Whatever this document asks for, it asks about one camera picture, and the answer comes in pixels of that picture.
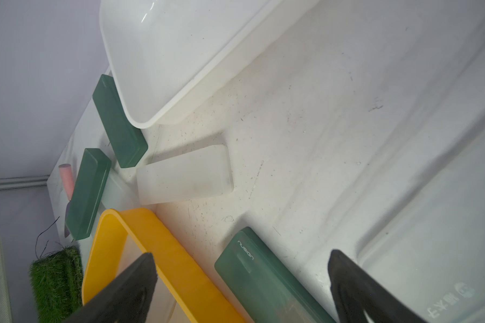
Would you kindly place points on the green artificial grass mat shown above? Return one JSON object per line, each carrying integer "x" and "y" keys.
{"x": 56, "y": 282}

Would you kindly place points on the purple pink garden trowel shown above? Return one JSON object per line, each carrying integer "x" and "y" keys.
{"x": 68, "y": 183}

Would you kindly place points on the green pencil case front right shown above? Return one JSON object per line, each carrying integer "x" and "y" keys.
{"x": 263, "y": 285}

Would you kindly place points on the green pencil case back upright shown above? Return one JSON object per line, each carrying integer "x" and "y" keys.
{"x": 127, "y": 141}

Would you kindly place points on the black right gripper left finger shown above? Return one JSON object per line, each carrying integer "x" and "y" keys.
{"x": 126, "y": 299}

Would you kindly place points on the yellow plastic tray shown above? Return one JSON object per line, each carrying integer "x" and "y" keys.
{"x": 192, "y": 289}

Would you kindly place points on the clear pencil case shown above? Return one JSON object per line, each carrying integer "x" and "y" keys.
{"x": 202, "y": 173}
{"x": 431, "y": 255}

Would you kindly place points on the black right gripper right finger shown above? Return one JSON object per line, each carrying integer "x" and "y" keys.
{"x": 359, "y": 298}

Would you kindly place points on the green pencil case back angled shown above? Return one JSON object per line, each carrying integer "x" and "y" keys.
{"x": 89, "y": 187}

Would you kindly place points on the white plastic storage box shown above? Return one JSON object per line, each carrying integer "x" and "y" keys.
{"x": 168, "y": 57}

